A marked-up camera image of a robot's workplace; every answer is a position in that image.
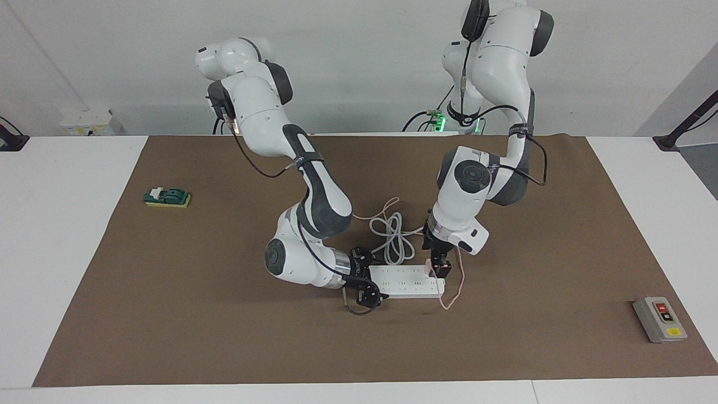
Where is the pink charging cable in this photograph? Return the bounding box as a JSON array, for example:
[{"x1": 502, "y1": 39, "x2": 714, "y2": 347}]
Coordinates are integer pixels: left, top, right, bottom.
[{"x1": 352, "y1": 197, "x2": 466, "y2": 310}]

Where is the white power strip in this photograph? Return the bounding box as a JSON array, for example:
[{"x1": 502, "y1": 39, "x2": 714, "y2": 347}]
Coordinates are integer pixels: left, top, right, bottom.
[{"x1": 367, "y1": 265, "x2": 447, "y2": 299}]

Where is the brown table mat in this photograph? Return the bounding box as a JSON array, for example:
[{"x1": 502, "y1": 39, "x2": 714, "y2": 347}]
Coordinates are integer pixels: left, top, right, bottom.
[{"x1": 32, "y1": 134, "x2": 718, "y2": 388}]

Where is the black stand with clamp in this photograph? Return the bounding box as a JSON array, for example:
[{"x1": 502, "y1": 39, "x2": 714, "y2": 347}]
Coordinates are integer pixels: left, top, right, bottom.
[{"x1": 652, "y1": 90, "x2": 718, "y2": 152}]

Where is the black table clamp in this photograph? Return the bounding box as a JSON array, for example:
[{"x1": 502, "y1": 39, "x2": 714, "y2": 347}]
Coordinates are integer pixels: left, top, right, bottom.
[{"x1": 0, "y1": 116, "x2": 30, "y2": 152}]

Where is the white power strip cord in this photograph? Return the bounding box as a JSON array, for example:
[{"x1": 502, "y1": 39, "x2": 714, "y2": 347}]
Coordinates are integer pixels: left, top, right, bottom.
[{"x1": 367, "y1": 212, "x2": 432, "y2": 265}]

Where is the black left base cable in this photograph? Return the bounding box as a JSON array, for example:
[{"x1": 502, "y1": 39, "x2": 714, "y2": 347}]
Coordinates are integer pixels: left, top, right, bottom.
[{"x1": 402, "y1": 84, "x2": 455, "y2": 133}]

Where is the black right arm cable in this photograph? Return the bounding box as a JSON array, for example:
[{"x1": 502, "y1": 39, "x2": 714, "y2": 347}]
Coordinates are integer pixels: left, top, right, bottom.
[{"x1": 208, "y1": 95, "x2": 388, "y2": 316}]

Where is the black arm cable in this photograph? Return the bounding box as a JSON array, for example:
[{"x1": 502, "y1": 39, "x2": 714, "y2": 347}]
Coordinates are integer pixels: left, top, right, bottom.
[
  {"x1": 459, "y1": 28, "x2": 548, "y2": 187},
  {"x1": 208, "y1": 95, "x2": 388, "y2": 316}
]

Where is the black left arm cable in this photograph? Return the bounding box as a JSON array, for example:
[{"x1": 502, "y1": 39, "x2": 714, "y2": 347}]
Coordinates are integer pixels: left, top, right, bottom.
[{"x1": 459, "y1": 28, "x2": 548, "y2": 187}]

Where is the grey push-button switch box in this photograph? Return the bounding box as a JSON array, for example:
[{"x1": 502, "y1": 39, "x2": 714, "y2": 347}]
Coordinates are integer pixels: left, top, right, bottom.
[{"x1": 633, "y1": 296, "x2": 688, "y2": 343}]

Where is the white wall box yellow label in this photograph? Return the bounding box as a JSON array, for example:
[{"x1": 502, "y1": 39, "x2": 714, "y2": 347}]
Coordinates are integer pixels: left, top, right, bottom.
[{"x1": 61, "y1": 108, "x2": 116, "y2": 136}]

